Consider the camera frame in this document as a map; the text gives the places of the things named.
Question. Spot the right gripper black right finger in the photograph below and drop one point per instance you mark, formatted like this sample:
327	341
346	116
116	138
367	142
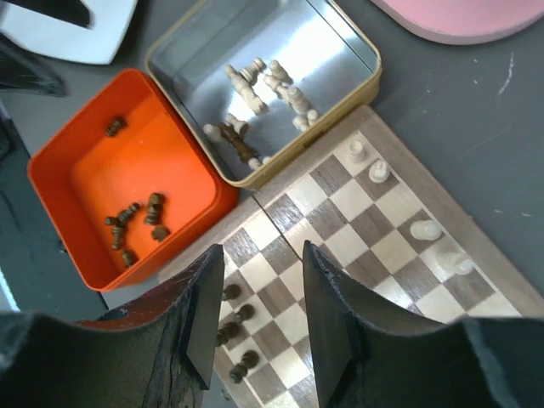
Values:
369	352

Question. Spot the white knight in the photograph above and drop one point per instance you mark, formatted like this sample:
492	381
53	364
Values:
379	171

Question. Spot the dark pawn placed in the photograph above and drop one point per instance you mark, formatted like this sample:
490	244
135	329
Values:
248	361
226	333
231	292
244	313

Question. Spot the dark knight in orange tin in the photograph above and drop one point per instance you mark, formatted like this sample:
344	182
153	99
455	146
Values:
154	209

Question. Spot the wooden chess board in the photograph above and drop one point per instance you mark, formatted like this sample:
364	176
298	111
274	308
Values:
364	228

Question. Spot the pink three-tier shelf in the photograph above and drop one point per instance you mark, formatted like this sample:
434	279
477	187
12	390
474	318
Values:
458	22

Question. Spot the white paper sheet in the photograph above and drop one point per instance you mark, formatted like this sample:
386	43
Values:
47	36

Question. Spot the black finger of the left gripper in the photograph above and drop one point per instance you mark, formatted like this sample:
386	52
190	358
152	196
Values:
22	71

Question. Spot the white king in tin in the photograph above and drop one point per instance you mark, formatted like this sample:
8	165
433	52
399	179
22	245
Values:
245	90

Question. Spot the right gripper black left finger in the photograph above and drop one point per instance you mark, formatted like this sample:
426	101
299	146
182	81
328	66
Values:
154	351

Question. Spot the orange tin box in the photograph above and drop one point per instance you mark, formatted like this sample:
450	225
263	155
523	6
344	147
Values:
126	144

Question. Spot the dark king in beige tin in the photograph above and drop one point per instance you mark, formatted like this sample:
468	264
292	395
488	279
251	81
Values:
245	152

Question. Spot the white pawn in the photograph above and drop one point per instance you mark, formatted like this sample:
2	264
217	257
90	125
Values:
356	151

